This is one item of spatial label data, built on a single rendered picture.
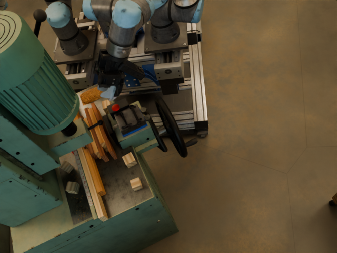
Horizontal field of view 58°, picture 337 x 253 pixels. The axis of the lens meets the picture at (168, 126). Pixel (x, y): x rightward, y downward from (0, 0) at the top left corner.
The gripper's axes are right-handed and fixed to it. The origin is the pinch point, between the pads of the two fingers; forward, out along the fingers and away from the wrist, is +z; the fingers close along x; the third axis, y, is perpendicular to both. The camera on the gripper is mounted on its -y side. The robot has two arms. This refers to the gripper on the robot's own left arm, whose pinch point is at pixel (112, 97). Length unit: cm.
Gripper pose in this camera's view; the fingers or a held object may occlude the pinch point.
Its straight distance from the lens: 109.6
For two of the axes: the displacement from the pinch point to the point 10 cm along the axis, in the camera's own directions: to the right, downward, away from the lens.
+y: -8.6, 1.1, -5.0
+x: 4.0, 7.5, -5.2
